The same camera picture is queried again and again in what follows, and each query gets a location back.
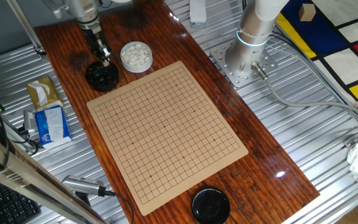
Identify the black adapter cable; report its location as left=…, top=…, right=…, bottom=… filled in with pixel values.
left=11, top=126, right=40, bottom=156

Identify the wooden cube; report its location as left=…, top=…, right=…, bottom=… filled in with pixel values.
left=298, top=3, right=317, bottom=22

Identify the gray stand pole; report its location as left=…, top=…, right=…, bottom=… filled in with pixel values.
left=6, top=0, right=47, bottom=57

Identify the black bowl of black stones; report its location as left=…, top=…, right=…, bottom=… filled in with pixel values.
left=85, top=61, right=120, bottom=93

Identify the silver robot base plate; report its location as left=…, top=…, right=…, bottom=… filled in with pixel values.
left=209, top=39, right=278, bottom=88

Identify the black keyboard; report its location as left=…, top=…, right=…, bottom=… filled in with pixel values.
left=0, top=179, right=42, bottom=224

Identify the colourful block pattern mat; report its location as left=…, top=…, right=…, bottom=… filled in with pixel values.
left=275, top=0, right=358, bottom=103

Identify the blue tissue pack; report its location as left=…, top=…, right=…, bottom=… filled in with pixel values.
left=34, top=105, right=73, bottom=150

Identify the beige go board mat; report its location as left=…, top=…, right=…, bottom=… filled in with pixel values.
left=86, top=60, right=249, bottom=217

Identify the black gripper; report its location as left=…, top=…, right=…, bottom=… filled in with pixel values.
left=82, top=24, right=112, bottom=68

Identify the black camera cable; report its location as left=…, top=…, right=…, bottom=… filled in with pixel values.
left=104, top=189, right=135, bottom=224

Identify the black bowl lid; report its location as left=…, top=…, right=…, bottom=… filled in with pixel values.
left=191, top=185, right=231, bottom=224

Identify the aluminium frame bar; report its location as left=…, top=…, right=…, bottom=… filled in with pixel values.
left=0, top=126, right=110, bottom=224

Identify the white gray adapter box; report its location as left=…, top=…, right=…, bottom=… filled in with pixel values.
left=22, top=110, right=37, bottom=135

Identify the white power strip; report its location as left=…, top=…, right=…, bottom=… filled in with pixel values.
left=188, top=0, right=207, bottom=26

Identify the gray robot base cable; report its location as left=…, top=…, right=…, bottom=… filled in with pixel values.
left=251, top=61, right=358, bottom=125

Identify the silver camera on stand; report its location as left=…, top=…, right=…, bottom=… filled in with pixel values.
left=61, top=174, right=108, bottom=206

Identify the white bowl of white stones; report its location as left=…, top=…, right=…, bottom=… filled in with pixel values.
left=119, top=41, right=154, bottom=74

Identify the gold tissue pack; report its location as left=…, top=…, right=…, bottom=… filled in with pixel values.
left=25, top=75, right=64, bottom=111

